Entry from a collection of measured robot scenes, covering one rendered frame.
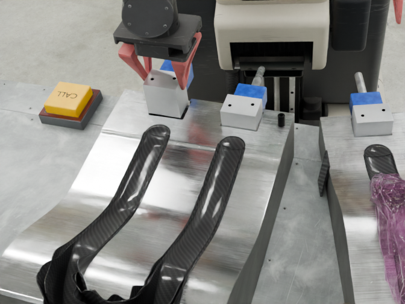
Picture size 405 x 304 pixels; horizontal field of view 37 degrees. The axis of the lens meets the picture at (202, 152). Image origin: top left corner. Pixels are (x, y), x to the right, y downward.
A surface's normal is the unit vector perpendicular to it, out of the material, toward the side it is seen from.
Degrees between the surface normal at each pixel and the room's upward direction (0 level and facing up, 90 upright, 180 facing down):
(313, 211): 0
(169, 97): 89
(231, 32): 98
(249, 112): 0
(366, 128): 90
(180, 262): 27
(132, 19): 90
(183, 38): 1
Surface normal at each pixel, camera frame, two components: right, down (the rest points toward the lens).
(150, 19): 0.06, 0.73
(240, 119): -0.31, 0.72
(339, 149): -0.10, -0.67
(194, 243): 0.04, -0.93
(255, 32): -0.10, 0.83
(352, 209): -0.10, -0.83
